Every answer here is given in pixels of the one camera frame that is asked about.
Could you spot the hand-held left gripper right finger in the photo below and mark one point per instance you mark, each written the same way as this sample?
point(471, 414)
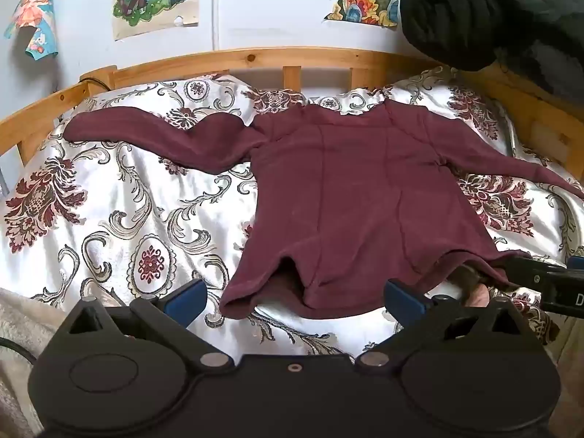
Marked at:
point(401, 303)

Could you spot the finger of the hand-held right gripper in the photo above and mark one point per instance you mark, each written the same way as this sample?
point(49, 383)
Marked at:
point(531, 273)

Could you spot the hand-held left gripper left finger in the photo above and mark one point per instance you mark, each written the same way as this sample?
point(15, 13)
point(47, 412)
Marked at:
point(188, 302)

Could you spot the maroon sweater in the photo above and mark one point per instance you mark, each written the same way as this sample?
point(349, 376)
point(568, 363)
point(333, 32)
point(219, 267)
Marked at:
point(346, 182)

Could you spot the floral satin bedspread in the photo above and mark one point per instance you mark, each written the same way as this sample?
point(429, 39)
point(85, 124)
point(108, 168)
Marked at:
point(137, 200)

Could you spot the beige fleece blanket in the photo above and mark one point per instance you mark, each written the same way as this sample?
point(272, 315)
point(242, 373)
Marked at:
point(18, 319)

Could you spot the black quilted jacket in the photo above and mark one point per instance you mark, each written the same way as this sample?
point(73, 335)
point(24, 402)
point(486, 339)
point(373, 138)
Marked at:
point(479, 13)

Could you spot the wooden bed frame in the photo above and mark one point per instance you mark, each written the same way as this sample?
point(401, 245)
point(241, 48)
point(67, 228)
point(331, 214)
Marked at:
point(182, 61)

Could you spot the white wall pipe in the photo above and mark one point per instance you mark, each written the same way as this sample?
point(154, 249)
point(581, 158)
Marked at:
point(215, 9)

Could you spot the curled anime wall poster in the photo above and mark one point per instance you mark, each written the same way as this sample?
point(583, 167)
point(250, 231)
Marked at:
point(39, 13)

